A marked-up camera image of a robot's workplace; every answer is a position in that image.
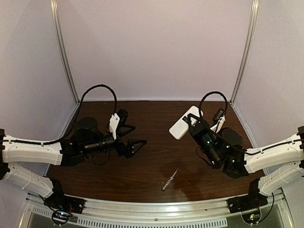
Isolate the red white remote control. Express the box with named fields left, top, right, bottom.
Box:
left=169, top=105, right=203, bottom=140

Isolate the clear handle screwdriver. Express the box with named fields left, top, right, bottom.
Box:
left=161, top=169, right=179, bottom=191

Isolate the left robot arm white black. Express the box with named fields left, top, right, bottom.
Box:
left=0, top=114, right=147, bottom=199

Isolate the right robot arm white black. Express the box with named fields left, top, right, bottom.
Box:
left=170, top=106, right=304, bottom=197

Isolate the right black braided cable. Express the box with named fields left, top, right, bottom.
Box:
left=198, top=91, right=228, bottom=124

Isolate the black braided cable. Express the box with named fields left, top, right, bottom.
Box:
left=56, top=84, right=119, bottom=143
left=198, top=91, right=228, bottom=124

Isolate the left black braided cable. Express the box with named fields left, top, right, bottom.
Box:
left=56, top=84, right=119, bottom=143

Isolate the front aluminium rail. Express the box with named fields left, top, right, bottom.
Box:
left=19, top=186, right=295, bottom=228

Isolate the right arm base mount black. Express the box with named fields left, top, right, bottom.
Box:
left=227, top=178, right=268, bottom=213

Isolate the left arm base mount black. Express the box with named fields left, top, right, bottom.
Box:
left=44, top=178, right=85, bottom=214

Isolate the right aluminium frame post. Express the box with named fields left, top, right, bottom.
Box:
left=230, top=0, right=259, bottom=105

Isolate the aluminium frame post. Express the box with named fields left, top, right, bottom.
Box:
left=230, top=0, right=259, bottom=105
left=50, top=0, right=79, bottom=104

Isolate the left aluminium frame post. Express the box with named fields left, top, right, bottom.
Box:
left=50, top=0, right=79, bottom=104

